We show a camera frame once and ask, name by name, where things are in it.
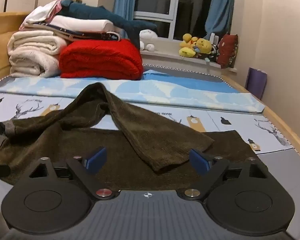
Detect deer printed bed sheet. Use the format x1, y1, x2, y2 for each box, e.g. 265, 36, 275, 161
0, 65, 300, 240

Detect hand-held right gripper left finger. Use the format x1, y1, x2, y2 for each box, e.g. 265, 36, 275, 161
29, 147, 120, 201

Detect dark olive pants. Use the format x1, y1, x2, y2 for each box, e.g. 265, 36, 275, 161
0, 82, 268, 193

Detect cream folded blanket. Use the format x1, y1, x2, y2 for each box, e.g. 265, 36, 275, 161
7, 30, 68, 78

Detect white folded quilt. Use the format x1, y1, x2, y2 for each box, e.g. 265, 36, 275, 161
51, 15, 122, 34

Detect striped plush toy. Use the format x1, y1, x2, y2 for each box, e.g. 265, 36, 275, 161
210, 44, 222, 63

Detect pink and white folded cloth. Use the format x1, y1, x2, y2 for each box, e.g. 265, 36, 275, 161
19, 0, 63, 30

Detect purple folder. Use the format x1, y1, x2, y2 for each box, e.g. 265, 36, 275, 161
245, 67, 268, 100

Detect dark red cushion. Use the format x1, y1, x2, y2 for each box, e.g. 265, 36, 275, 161
216, 34, 239, 69

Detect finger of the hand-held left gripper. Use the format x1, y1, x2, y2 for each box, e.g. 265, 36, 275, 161
0, 164, 11, 179

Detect white windowsill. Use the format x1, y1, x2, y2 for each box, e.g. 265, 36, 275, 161
140, 36, 238, 74

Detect red folded blanket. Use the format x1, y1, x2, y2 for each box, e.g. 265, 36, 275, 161
59, 39, 144, 81

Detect light blue patterned blanket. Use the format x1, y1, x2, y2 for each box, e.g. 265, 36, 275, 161
0, 69, 265, 114

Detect wooden bed frame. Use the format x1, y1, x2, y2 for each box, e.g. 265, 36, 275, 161
0, 11, 300, 160

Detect yellow plush toy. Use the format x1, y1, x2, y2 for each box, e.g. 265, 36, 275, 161
194, 38, 213, 55
179, 47, 197, 58
182, 33, 199, 43

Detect dark blue printed folded blanket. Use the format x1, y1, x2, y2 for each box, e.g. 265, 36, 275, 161
47, 27, 122, 42

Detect blue shark plush toy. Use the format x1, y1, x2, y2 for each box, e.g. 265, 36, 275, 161
57, 0, 158, 50

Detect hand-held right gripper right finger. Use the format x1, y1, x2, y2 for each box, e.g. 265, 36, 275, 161
182, 149, 268, 201

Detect white plush toy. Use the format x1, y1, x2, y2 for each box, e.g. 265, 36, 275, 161
139, 29, 158, 51

